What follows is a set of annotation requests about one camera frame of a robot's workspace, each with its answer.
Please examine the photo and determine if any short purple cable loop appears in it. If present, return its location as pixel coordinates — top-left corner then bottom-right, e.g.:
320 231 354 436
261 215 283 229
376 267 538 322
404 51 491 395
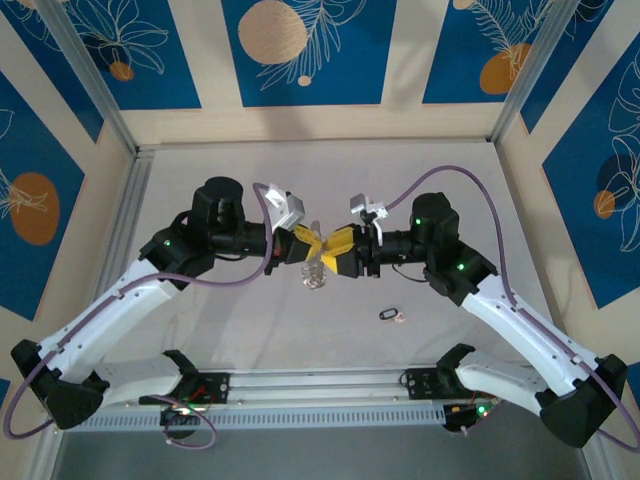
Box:
162 394 218 450

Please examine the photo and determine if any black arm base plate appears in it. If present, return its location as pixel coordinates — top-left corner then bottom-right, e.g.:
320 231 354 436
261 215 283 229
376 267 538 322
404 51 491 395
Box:
177 372 232 406
402 368 499 401

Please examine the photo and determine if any small circuit board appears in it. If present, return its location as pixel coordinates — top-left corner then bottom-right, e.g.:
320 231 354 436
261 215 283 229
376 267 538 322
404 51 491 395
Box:
443 399 496 434
159 405 202 427

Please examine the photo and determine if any aluminium frame post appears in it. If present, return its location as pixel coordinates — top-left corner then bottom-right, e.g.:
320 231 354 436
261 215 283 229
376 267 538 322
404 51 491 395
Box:
37 0 139 156
489 0 616 144

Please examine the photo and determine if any slotted grey cable duct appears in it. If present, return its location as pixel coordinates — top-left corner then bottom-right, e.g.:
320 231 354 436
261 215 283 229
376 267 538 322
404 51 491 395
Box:
74 403 446 432

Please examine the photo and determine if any aluminium mounting rail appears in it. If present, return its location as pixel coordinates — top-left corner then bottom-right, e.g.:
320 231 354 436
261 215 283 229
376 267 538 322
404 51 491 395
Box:
94 368 506 407

